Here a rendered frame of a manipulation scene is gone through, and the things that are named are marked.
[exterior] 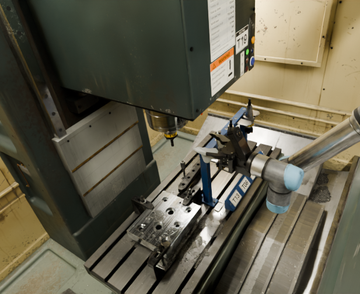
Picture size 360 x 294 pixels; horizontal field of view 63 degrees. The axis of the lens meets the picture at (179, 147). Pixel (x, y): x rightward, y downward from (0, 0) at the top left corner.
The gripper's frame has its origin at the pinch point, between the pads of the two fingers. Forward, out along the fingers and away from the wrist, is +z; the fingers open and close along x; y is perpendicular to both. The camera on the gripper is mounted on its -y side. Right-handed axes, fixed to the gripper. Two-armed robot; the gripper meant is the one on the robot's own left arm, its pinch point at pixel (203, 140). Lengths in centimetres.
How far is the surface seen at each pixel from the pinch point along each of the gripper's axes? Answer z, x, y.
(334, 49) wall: -16, 102, -1
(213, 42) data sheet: -3.5, 2.4, -35.1
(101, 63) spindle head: 30.2, -13.3, -28.9
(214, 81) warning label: -3.9, 1.9, -23.2
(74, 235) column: 58, -37, 60
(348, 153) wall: -38, 104, 64
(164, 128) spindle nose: 12.0, -6.9, -5.4
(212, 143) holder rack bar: 12.4, 24.7, 22.9
